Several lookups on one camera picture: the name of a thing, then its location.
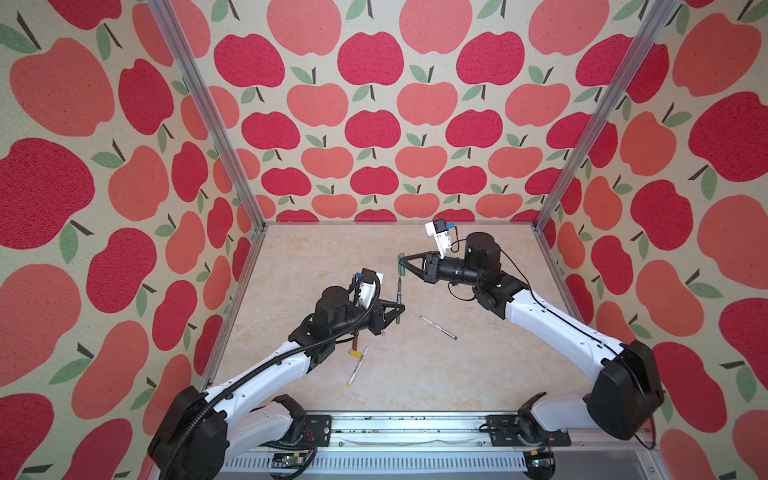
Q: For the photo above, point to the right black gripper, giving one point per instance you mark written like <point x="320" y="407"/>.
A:
<point x="433" y="261"/>

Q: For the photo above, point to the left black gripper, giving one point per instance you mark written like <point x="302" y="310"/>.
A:
<point x="379" y="320"/>

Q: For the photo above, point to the green pen cap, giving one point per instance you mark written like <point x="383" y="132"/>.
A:
<point x="401" y="268"/>

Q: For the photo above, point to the white pen yellow end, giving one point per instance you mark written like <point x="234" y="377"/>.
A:
<point x="358" y="366"/>

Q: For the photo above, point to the green pen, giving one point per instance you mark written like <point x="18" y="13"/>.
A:
<point x="399" y="296"/>

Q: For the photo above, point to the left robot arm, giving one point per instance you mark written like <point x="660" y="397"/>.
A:
<point x="201" y="430"/>

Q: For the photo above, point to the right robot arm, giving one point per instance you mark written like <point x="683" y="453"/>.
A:
<point x="626" y="387"/>

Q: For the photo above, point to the white pen brown end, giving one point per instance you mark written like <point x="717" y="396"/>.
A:
<point x="439" y="328"/>

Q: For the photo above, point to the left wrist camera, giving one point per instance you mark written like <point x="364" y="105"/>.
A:
<point x="365" y="286"/>

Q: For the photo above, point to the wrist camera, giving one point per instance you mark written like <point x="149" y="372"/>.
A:
<point x="365" y="286"/>
<point x="439" y="230"/>

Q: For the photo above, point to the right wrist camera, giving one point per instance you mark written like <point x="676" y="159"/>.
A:
<point x="439" y="230"/>

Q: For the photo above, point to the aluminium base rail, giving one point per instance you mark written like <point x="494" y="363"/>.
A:
<point x="448" y="445"/>

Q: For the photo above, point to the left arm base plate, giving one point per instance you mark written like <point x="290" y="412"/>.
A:
<point x="312" y="429"/>

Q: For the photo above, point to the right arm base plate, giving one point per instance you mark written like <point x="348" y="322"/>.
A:
<point x="510" y="431"/>

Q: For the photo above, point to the right aluminium frame post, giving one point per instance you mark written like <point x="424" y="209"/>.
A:
<point x="659" y="13"/>

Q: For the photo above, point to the aluminium frame post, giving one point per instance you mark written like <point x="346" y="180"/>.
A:
<point x="170" y="27"/>
<point x="659" y="13"/>

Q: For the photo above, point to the left aluminium frame post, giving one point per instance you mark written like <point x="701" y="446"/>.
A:
<point x="170" y="27"/>

